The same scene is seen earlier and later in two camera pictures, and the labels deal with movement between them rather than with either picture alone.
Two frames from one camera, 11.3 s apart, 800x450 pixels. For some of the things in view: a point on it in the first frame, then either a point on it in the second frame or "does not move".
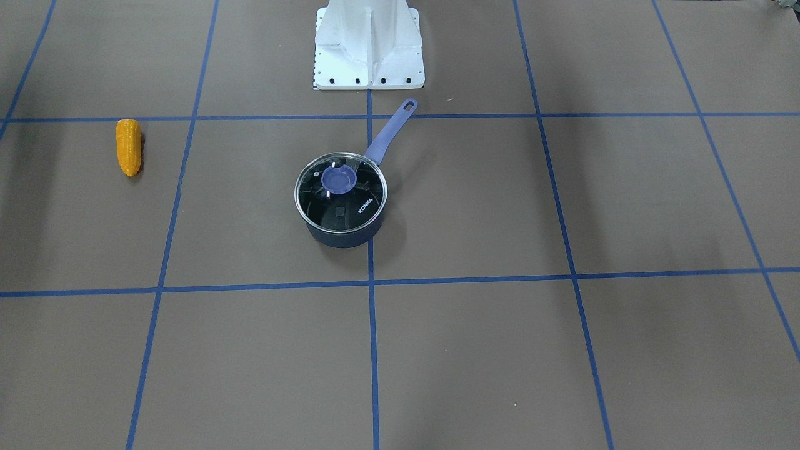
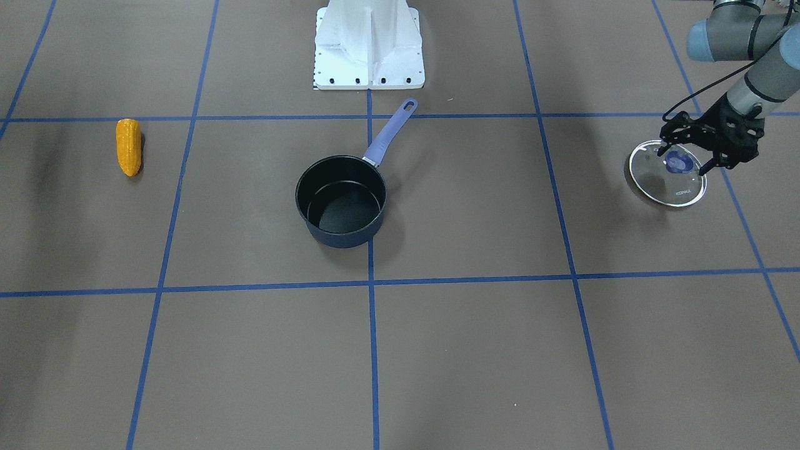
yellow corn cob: (129, 139) does not move
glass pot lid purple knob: (340, 192) to (672, 179)
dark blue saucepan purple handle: (341, 197) does not move
